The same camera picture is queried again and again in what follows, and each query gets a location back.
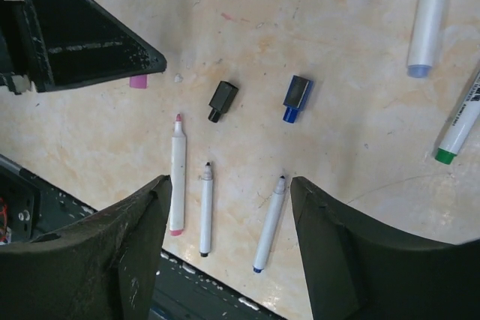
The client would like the magenta pink marker cap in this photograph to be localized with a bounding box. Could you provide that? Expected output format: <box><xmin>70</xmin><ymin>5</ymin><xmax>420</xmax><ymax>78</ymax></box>
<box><xmin>129</xmin><ymin>74</ymin><xmax>148</xmax><ymax>89</ymax></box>

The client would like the black cap white marker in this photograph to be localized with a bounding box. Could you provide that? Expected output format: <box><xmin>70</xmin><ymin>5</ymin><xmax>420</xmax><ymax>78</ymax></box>
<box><xmin>199</xmin><ymin>162</ymin><xmax>213</xmax><ymax>257</ymax></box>

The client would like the small blue cap marker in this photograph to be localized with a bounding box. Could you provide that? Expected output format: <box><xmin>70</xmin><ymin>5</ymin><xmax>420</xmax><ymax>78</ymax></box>
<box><xmin>253</xmin><ymin>175</ymin><xmax>287</xmax><ymax>274</ymax></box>

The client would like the dark green cap marker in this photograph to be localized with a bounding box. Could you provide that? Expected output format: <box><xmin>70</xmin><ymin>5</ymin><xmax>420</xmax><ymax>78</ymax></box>
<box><xmin>435</xmin><ymin>72</ymin><xmax>479</xmax><ymax>165</ymax></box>

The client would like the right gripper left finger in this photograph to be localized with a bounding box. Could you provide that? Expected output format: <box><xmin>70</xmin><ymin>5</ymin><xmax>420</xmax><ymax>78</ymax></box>
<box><xmin>1</xmin><ymin>175</ymin><xmax>172</xmax><ymax>319</ymax></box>

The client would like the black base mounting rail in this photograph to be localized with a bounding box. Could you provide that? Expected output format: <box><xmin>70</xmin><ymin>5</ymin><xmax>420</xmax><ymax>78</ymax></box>
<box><xmin>1</xmin><ymin>157</ymin><xmax>275</xmax><ymax>319</ymax></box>

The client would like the pink cap white marker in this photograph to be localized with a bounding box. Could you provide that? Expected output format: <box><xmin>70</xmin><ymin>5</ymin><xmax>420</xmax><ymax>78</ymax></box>
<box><xmin>169</xmin><ymin>113</ymin><xmax>187</xmax><ymax>236</ymax></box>

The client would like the lilac cap paint marker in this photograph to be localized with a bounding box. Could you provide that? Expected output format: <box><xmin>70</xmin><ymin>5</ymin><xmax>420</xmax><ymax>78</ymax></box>
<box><xmin>406</xmin><ymin>0</ymin><xmax>447</xmax><ymax>79</ymax></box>

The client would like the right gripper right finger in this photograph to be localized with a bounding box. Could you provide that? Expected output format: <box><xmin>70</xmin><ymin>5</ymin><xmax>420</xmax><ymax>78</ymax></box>
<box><xmin>290</xmin><ymin>177</ymin><xmax>479</xmax><ymax>319</ymax></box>

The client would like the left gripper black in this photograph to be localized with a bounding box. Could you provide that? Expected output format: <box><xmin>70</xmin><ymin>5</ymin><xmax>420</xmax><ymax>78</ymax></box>
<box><xmin>1</xmin><ymin>0</ymin><xmax>167</xmax><ymax>94</ymax></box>

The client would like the black square marker cap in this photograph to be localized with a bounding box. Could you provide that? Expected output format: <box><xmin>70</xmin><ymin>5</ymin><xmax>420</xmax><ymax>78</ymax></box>
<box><xmin>208</xmin><ymin>81</ymin><xmax>239</xmax><ymax>123</ymax></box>

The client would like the small blue square cap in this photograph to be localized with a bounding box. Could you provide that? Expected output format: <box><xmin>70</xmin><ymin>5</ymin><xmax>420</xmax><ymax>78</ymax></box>
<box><xmin>283</xmin><ymin>75</ymin><xmax>314</xmax><ymax>124</ymax></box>

